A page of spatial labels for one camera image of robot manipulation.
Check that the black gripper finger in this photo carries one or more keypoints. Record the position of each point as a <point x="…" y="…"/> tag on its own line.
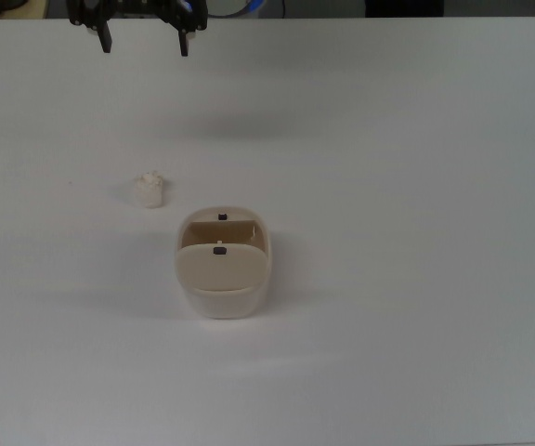
<point x="106" y="41"/>
<point x="183" y="43"/>

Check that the small cream lidded bin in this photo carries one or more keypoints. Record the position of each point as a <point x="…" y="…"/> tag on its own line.
<point x="221" y="274"/>

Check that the beige desk top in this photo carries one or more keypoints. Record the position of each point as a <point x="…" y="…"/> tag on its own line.
<point x="7" y="14"/>

